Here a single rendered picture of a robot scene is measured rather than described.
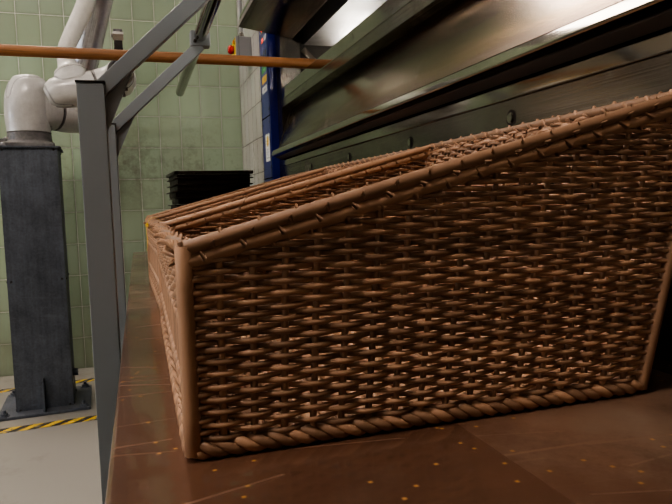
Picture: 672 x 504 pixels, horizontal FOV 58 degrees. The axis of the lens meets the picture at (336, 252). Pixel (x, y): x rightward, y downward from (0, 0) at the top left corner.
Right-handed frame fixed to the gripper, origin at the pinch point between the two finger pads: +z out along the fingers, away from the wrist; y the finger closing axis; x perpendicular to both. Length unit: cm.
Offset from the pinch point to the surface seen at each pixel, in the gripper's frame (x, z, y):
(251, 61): -37.6, 7.2, 0.9
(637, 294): -41, 150, 53
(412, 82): -52, 85, 22
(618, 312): -39, 150, 54
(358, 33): -54, 54, 4
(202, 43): -18.6, 43.1, 5.7
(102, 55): 4.4, 7.5, 1.3
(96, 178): 5, 91, 39
